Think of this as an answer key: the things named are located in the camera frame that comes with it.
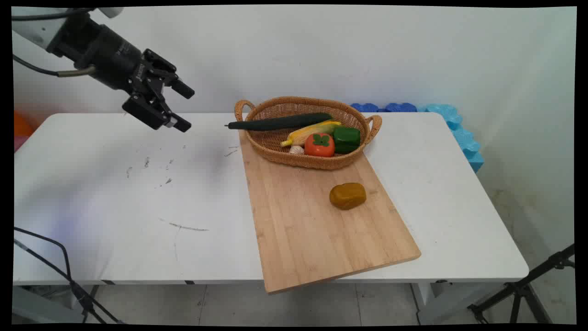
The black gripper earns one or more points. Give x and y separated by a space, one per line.
117 57

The brown-yellow toy potato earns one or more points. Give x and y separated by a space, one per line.
347 196

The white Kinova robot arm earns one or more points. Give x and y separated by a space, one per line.
31 33

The dark green toy cucumber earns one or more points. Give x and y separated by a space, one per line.
280 122

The white toy garlic bulb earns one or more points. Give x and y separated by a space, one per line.
296 150

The yellow toy corn cob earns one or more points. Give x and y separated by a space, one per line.
307 133

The orange round object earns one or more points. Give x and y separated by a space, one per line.
21 125

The red-orange toy tomato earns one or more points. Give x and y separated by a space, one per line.
319 150

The green toy bell pepper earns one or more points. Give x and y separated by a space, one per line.
347 138

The dark blue foam mat piece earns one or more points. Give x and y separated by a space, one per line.
400 107
365 107

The wooden cutting board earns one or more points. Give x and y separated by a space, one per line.
312 239

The light blue foam mat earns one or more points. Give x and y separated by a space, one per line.
464 138

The white table leg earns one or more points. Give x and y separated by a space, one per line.
428 296

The black tripod stand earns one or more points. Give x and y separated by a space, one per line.
521 289

